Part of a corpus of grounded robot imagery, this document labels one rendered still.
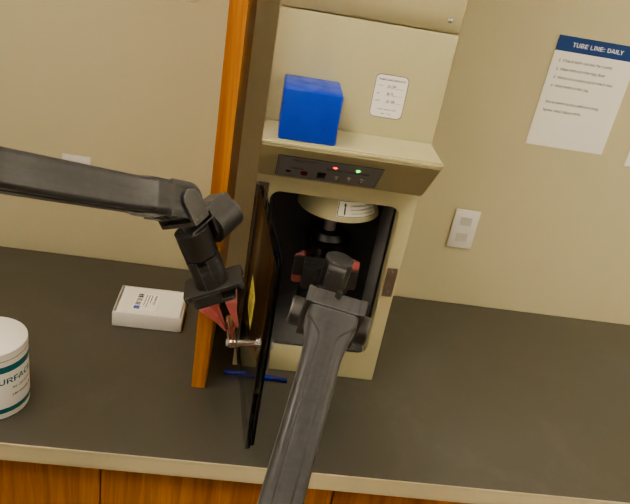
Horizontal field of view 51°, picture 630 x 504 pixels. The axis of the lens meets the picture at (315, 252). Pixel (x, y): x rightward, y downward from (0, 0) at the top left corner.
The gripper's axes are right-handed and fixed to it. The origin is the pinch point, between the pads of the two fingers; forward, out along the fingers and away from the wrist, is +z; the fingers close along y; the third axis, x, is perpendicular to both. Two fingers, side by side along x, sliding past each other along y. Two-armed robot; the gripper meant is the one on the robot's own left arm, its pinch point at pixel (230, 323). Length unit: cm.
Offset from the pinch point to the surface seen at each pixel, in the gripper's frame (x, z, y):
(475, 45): -61, -17, -69
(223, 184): -13.7, -20.0, -5.7
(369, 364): -19.6, 33.8, -21.7
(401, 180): -13.0, -10.8, -36.9
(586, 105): -58, 5, -93
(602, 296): -56, 64, -93
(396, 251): -19.5, 7.3, -33.7
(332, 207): -23.2, -4.8, -23.6
